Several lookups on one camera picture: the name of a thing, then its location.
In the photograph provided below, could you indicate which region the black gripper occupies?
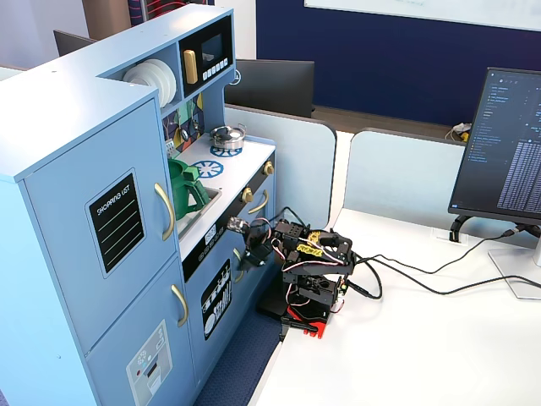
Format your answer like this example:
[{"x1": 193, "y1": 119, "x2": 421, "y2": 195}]
[{"x1": 236, "y1": 219, "x2": 275, "y2": 272}]

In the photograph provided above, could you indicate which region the light blue dishwasher cabinet door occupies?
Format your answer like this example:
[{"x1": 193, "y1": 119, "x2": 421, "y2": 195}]
[{"x1": 183, "y1": 236, "x2": 250, "y2": 392}]

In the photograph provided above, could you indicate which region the light blue oven door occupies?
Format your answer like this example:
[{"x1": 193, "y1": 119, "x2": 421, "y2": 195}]
[{"x1": 243, "y1": 176, "x2": 278, "y2": 297}]

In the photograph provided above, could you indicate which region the fridge door with ice dispenser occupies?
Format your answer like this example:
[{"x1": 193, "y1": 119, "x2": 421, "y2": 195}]
[{"x1": 84, "y1": 253, "x2": 198, "y2": 406}]

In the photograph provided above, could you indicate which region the black toy microwave door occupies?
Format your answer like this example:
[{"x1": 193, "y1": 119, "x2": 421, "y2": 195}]
[{"x1": 178, "y1": 15, "x2": 235, "y2": 100}]

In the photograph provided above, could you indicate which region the fridge door with shopping list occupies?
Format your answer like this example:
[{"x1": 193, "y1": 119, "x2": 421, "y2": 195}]
[{"x1": 22, "y1": 98, "x2": 179, "y2": 355}]

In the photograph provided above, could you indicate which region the silver toy sink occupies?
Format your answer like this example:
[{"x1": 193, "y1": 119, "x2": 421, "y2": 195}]
[{"x1": 175, "y1": 187, "x2": 223, "y2": 243}]

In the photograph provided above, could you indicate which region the black table clamp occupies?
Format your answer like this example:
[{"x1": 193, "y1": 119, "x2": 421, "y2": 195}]
[{"x1": 277, "y1": 316, "x2": 319, "y2": 342}]

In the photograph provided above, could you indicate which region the green plastic pitcher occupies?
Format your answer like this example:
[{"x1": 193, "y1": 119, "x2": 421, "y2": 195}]
[{"x1": 167, "y1": 156, "x2": 210, "y2": 222}]

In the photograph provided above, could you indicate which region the light blue desk partition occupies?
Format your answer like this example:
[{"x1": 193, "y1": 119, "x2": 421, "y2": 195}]
[
  {"x1": 223, "y1": 102, "x2": 338, "y2": 232},
  {"x1": 342, "y1": 127, "x2": 468, "y2": 217}
]

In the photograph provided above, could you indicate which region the blue woven carpet mat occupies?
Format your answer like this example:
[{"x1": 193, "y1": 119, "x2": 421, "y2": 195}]
[{"x1": 192, "y1": 307, "x2": 289, "y2": 406}]

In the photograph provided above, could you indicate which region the silver toy pot with lid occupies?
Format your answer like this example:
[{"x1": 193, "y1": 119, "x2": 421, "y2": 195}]
[{"x1": 209, "y1": 123, "x2": 249, "y2": 151}]

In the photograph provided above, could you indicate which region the black monitor back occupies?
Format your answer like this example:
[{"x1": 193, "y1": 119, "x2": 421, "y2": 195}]
[{"x1": 223, "y1": 58, "x2": 316, "y2": 120}]

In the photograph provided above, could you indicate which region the light blue toy kitchen body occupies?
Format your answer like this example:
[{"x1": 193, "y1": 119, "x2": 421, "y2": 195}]
[{"x1": 0, "y1": 4, "x2": 279, "y2": 406}]

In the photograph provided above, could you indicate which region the yellow and white adapter bundle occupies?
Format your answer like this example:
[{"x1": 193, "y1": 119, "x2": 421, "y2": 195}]
[{"x1": 445, "y1": 122, "x2": 473, "y2": 144}]

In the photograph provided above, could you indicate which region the silver monitor stand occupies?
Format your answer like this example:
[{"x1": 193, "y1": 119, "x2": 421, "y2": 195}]
[{"x1": 487, "y1": 223, "x2": 541, "y2": 302}]

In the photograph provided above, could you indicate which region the computer monitor showing code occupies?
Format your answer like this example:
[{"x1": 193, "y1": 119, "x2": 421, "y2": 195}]
[{"x1": 447, "y1": 66, "x2": 541, "y2": 228}]

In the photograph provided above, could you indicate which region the dark monitor corner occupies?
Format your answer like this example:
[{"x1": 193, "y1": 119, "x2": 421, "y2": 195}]
[{"x1": 52, "y1": 29, "x2": 99, "y2": 58}]

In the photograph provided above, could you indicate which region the white whiteboard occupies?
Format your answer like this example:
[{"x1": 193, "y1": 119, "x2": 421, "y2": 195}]
[{"x1": 303, "y1": 0, "x2": 541, "y2": 33}]

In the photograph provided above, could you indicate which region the gold dishwasher door handle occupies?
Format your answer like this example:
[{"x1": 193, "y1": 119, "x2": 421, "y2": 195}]
[{"x1": 232, "y1": 248, "x2": 246, "y2": 284}]

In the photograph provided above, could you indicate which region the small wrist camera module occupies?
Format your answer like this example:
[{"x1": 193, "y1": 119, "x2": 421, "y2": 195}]
[{"x1": 227, "y1": 215, "x2": 251, "y2": 235}]

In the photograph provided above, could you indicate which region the gold oven door handle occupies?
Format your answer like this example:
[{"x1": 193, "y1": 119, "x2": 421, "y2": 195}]
[{"x1": 248, "y1": 189, "x2": 271, "y2": 216}]

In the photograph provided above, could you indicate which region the red robot base mount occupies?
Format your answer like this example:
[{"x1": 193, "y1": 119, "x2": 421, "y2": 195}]
[{"x1": 286, "y1": 303, "x2": 332, "y2": 339}]

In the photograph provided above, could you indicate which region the short gold fridge handle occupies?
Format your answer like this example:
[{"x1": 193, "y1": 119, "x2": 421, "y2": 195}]
[{"x1": 170, "y1": 283, "x2": 190, "y2": 328}]

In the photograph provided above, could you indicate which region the long gold fridge handle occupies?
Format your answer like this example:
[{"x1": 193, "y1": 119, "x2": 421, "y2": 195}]
[{"x1": 153, "y1": 182, "x2": 177, "y2": 242}]

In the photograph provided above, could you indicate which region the long black power cable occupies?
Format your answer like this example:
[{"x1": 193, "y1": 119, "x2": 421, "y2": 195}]
[{"x1": 349, "y1": 223, "x2": 541, "y2": 302}]

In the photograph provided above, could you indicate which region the long black usb cable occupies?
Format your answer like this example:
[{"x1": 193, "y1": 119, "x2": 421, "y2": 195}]
[{"x1": 346, "y1": 253, "x2": 541, "y2": 302}]

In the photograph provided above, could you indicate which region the gold microwave handle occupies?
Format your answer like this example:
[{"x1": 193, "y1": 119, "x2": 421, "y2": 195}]
[{"x1": 182, "y1": 48, "x2": 199, "y2": 85}]

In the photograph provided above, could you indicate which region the black cable bracket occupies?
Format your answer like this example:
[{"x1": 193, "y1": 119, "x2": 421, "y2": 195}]
[{"x1": 448, "y1": 214, "x2": 473, "y2": 244}]

